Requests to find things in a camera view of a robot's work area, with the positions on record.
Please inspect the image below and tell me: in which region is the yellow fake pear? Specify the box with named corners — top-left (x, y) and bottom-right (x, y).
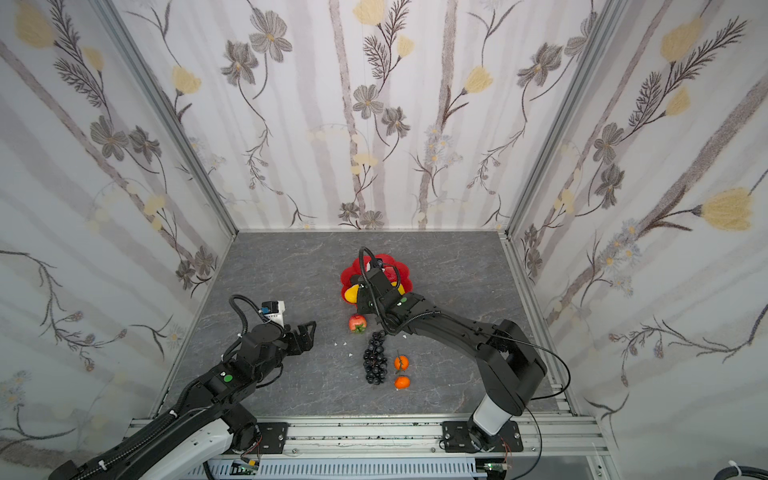
top-left (342, 284), bottom-right (360, 305)

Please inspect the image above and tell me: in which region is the red fake apple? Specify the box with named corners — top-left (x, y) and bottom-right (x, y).
top-left (348, 314), bottom-right (368, 333)

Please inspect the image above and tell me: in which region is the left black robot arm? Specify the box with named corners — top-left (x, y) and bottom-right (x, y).
top-left (49, 321), bottom-right (317, 479)

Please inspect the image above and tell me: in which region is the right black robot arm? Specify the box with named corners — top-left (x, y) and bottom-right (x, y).
top-left (352, 267), bottom-right (547, 452)

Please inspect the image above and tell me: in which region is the red flower-shaped fruit bowl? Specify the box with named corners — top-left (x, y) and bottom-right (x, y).
top-left (340, 254), bottom-right (413, 295)

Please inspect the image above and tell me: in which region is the black fake grape bunch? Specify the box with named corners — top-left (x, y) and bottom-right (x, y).
top-left (363, 330), bottom-right (388, 385)

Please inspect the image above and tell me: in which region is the orange fake tangerine upper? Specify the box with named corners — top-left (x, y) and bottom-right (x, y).
top-left (393, 355), bottom-right (409, 372)

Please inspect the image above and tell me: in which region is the orange fake tangerine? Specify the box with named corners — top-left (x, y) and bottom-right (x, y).
top-left (394, 375), bottom-right (411, 390)
top-left (393, 355), bottom-right (409, 372)

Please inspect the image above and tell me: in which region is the orange fake tangerine lower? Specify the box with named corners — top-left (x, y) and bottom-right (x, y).
top-left (394, 375), bottom-right (411, 390)

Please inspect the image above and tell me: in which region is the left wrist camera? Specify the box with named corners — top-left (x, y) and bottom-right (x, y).
top-left (260, 300), bottom-right (286, 327)

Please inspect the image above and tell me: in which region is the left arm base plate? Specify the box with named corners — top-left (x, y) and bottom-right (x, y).
top-left (238, 422), bottom-right (289, 455)

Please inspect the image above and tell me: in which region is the white perforated cable duct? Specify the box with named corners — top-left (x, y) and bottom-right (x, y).
top-left (209, 458), bottom-right (488, 479)

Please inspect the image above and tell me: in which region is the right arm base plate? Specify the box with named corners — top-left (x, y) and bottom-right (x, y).
top-left (441, 420), bottom-right (524, 454)

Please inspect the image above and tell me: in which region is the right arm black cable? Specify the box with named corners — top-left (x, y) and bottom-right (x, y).
top-left (497, 335), bottom-right (572, 480)

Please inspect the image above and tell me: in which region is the aluminium mounting rail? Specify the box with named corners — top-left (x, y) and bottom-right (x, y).
top-left (125, 413), bottom-right (607, 463)

